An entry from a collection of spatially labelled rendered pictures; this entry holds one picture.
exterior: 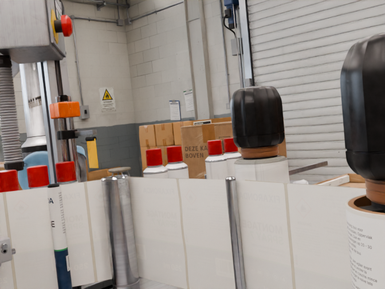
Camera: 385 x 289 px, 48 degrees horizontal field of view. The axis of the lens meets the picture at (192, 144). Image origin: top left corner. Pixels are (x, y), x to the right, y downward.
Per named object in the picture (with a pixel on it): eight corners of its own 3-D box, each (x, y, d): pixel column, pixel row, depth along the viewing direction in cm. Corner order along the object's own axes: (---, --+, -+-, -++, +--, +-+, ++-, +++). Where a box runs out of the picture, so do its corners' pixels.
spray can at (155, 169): (161, 251, 88) (150, 150, 87) (145, 248, 92) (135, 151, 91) (180, 245, 91) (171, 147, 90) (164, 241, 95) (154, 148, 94)
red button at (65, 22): (51, 12, 76) (69, 11, 76) (55, 18, 79) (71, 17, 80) (54, 35, 76) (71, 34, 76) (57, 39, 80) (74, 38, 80)
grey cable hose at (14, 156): (8, 172, 78) (-6, 54, 77) (1, 172, 81) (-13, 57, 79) (28, 170, 80) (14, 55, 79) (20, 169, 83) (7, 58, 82)
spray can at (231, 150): (239, 224, 104) (231, 138, 103) (223, 222, 108) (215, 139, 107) (252, 219, 107) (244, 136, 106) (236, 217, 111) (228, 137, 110)
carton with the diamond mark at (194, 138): (246, 208, 136) (238, 121, 134) (187, 204, 151) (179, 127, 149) (290, 190, 159) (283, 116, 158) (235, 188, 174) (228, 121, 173)
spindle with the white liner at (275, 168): (277, 287, 64) (259, 83, 62) (231, 276, 71) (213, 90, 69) (309, 269, 70) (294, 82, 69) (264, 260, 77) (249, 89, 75)
